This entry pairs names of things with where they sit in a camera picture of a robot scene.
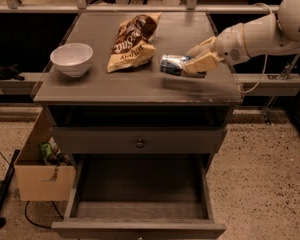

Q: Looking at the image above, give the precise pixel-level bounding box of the open grey middle drawer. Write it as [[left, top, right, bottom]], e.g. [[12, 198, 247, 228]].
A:
[[53, 154, 226, 240]]

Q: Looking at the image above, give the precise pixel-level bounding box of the cardboard box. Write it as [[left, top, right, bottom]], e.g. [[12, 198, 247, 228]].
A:
[[14, 111, 76, 201]]

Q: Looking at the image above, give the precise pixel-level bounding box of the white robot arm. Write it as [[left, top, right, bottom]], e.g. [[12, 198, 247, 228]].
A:
[[182, 0, 300, 74]]

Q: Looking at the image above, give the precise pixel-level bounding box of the black flat bar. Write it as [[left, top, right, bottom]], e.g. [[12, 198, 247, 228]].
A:
[[0, 149, 20, 228]]

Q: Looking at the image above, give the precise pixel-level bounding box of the brown yellow chip bag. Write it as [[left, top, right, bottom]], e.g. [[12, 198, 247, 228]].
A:
[[107, 13, 161, 73]]

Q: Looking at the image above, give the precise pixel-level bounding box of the blue silver redbull can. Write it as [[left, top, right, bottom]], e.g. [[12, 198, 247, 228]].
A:
[[160, 54, 206, 78]]

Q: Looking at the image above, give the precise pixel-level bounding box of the black object on rail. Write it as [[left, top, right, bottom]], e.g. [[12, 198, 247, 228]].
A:
[[0, 64, 25, 81]]

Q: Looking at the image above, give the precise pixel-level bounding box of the green snack packet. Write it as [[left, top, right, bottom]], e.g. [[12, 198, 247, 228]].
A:
[[39, 142, 54, 161]]

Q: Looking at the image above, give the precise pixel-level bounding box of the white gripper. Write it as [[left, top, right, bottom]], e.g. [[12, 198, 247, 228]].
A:
[[183, 23, 250, 73]]

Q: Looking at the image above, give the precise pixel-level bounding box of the grey wooden drawer cabinet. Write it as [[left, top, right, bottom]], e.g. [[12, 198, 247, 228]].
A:
[[33, 11, 243, 240]]

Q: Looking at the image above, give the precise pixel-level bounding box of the closed grey top drawer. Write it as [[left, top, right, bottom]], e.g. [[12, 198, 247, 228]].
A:
[[50, 127, 227, 154]]

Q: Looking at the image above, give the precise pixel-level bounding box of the white ceramic bowl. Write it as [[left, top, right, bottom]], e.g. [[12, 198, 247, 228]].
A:
[[50, 43, 93, 77]]

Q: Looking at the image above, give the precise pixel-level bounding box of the round metal drawer knob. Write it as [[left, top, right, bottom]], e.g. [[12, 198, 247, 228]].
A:
[[136, 139, 145, 148]]

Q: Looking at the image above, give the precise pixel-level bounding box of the white cable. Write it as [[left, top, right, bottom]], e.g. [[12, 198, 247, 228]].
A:
[[239, 2, 274, 96]]

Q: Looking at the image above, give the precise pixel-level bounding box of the black floor cable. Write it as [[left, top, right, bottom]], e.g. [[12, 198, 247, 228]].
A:
[[24, 200, 64, 230]]

